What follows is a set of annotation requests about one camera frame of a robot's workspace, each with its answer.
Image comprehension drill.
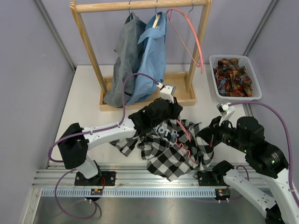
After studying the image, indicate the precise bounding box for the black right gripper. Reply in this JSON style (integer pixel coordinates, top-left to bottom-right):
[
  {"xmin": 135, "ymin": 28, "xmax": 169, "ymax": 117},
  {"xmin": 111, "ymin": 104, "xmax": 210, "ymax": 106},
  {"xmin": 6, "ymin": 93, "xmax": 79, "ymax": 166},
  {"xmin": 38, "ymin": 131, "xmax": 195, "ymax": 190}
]
[{"xmin": 196, "ymin": 115, "xmax": 250, "ymax": 153}]

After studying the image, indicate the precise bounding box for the pink hanger with chrome hook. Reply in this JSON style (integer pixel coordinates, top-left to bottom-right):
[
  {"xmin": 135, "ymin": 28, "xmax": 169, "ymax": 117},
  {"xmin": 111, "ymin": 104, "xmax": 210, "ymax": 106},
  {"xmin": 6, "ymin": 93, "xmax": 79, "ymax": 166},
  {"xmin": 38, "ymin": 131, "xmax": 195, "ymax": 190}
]
[{"xmin": 171, "ymin": 119, "xmax": 200, "ymax": 170}]

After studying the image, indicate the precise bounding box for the black white checkered shirt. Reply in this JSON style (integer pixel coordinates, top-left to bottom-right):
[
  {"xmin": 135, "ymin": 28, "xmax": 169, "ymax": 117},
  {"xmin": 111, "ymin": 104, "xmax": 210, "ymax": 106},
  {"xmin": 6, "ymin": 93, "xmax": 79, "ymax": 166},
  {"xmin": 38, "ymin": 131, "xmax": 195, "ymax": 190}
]
[{"xmin": 110, "ymin": 119, "xmax": 214, "ymax": 181}]

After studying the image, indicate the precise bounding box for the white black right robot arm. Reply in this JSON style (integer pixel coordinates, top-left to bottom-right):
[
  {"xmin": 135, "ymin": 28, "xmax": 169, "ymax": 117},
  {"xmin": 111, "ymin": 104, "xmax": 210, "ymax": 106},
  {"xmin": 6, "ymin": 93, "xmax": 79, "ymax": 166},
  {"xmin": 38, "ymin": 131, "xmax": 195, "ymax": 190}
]
[{"xmin": 199, "ymin": 116, "xmax": 299, "ymax": 224}]

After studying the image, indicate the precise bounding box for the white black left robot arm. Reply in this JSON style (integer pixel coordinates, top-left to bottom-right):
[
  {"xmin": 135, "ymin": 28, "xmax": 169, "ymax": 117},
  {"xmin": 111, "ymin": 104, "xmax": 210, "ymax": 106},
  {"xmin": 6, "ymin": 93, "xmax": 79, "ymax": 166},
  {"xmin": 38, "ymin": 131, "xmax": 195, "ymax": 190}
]
[{"xmin": 57, "ymin": 98, "xmax": 183, "ymax": 186}]

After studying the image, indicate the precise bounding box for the blue shirt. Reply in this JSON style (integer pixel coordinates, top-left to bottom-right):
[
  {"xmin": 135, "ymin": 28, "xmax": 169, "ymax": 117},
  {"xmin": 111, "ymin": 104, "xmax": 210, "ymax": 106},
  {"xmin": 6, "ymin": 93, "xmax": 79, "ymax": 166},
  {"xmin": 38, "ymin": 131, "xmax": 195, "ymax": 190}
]
[{"xmin": 127, "ymin": 12, "xmax": 167, "ymax": 105}]

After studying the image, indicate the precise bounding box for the red plaid shirt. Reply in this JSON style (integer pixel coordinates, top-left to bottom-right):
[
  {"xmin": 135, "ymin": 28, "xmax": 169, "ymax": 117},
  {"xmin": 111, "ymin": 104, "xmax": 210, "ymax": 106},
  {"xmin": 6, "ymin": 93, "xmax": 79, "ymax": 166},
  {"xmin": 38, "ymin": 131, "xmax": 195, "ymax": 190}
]
[{"xmin": 213, "ymin": 58, "xmax": 253, "ymax": 97}]

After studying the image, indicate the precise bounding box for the grey shirt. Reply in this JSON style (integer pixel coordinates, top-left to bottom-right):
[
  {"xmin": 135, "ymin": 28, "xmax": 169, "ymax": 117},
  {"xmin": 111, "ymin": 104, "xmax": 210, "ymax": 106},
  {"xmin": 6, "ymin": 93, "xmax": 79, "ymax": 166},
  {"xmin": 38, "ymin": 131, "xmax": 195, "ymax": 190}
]
[{"xmin": 104, "ymin": 12, "xmax": 146, "ymax": 108}]

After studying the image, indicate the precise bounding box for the wooden hanger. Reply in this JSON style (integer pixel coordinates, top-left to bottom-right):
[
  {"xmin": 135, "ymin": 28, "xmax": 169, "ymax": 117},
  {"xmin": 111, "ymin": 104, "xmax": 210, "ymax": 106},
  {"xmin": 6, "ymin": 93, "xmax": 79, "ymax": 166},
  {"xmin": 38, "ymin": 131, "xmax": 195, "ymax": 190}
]
[{"xmin": 152, "ymin": 0, "xmax": 161, "ymax": 28}]

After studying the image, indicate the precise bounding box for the empty pink hanger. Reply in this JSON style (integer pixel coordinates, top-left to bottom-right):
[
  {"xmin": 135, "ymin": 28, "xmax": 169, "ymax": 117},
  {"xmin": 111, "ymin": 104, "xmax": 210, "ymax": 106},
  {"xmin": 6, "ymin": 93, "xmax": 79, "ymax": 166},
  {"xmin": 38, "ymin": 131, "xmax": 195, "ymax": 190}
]
[{"xmin": 166, "ymin": 0, "xmax": 204, "ymax": 74}]

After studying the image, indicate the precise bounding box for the wooden clothes rack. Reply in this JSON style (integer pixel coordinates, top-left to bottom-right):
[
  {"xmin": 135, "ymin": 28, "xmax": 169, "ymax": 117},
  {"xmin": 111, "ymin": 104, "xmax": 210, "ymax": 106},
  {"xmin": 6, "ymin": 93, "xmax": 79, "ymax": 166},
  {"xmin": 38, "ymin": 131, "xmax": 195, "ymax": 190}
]
[{"xmin": 69, "ymin": 0, "xmax": 212, "ymax": 112}]

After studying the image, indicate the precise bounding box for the white plastic basket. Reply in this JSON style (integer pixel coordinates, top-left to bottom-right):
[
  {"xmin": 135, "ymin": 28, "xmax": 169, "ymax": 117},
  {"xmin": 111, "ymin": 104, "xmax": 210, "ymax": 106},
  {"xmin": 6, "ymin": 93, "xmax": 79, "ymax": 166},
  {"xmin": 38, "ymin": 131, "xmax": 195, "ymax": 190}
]
[{"xmin": 209, "ymin": 55, "xmax": 262, "ymax": 102}]

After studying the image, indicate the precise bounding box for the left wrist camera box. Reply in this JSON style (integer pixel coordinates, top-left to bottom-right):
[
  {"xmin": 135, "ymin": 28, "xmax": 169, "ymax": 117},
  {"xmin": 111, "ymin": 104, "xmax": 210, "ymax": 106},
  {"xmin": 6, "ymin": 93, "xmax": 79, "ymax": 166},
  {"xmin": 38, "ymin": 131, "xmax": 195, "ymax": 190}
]
[{"xmin": 159, "ymin": 85, "xmax": 176, "ymax": 103}]

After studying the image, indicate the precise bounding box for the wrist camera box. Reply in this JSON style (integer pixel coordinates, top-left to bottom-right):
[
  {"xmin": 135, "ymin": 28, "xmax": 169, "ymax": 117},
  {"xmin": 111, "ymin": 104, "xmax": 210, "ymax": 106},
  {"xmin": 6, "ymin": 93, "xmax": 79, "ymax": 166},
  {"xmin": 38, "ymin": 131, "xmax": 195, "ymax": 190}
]
[
  {"xmin": 216, "ymin": 103, "xmax": 235, "ymax": 126},
  {"xmin": 159, "ymin": 85, "xmax": 176, "ymax": 103}
]

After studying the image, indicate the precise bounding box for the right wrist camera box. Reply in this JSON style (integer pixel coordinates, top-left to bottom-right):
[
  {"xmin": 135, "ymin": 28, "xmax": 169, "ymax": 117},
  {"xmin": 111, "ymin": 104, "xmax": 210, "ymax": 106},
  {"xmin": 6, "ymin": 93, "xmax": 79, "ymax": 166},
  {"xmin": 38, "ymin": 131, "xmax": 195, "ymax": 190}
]
[{"xmin": 216, "ymin": 103, "xmax": 235, "ymax": 126}]

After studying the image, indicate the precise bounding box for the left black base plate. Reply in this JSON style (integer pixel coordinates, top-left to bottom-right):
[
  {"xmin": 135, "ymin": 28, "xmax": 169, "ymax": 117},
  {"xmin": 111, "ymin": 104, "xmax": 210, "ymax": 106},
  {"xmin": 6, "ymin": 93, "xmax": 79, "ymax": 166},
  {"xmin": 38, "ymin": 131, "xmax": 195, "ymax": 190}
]
[{"xmin": 74, "ymin": 171, "xmax": 116, "ymax": 186}]

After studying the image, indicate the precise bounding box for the slotted grey cable duct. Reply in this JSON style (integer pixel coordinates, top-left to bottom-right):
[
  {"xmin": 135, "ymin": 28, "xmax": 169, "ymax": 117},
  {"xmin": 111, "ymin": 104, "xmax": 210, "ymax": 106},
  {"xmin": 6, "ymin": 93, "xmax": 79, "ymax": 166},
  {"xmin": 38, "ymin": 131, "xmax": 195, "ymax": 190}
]
[{"xmin": 41, "ymin": 188, "xmax": 216, "ymax": 198}]

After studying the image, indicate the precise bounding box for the aluminium mounting rail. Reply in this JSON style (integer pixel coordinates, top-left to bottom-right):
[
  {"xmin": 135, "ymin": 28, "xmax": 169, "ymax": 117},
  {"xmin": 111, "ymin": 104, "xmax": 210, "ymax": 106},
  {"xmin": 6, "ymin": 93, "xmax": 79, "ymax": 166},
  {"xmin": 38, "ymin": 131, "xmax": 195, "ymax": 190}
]
[{"xmin": 31, "ymin": 163, "xmax": 286, "ymax": 189}]

